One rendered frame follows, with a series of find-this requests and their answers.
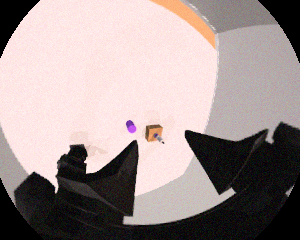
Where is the brown rectangular block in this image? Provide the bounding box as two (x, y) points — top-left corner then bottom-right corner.
(145, 124), (163, 143)

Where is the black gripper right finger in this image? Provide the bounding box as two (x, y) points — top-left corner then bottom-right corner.
(185, 128), (269, 195)

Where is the white marker with purple band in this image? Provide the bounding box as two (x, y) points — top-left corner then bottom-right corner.
(154, 133), (165, 145)

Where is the purple marker cap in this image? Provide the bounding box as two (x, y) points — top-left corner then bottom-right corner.
(126, 120), (137, 133)

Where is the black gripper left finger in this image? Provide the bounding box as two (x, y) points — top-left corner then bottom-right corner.
(55, 140), (139, 217)

